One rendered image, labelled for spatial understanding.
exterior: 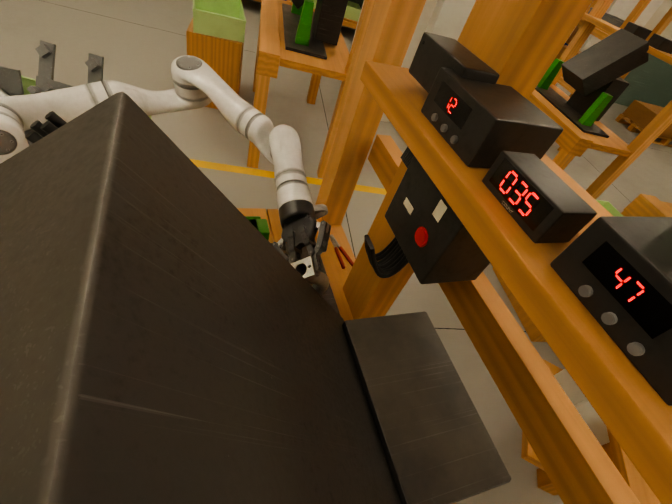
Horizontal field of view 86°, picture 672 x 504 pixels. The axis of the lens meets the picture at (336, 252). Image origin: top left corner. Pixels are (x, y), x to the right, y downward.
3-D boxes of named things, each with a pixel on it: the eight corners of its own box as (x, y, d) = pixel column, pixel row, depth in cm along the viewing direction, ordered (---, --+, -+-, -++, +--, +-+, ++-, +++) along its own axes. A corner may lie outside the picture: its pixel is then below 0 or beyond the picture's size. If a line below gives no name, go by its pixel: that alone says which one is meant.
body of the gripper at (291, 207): (269, 207, 75) (275, 247, 72) (303, 191, 73) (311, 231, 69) (288, 220, 82) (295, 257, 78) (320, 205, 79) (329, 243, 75)
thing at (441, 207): (417, 285, 60) (464, 219, 49) (381, 215, 70) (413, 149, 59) (475, 280, 64) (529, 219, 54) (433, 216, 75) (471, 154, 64)
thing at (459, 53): (443, 111, 58) (466, 67, 53) (406, 71, 67) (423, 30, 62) (477, 116, 61) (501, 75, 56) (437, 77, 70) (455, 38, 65)
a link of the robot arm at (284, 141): (308, 172, 75) (307, 196, 83) (296, 118, 81) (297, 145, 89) (274, 176, 74) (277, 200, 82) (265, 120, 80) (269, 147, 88)
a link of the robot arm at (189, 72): (269, 101, 84) (269, 129, 91) (191, 46, 89) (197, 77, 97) (240, 118, 79) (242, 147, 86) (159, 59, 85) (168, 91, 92)
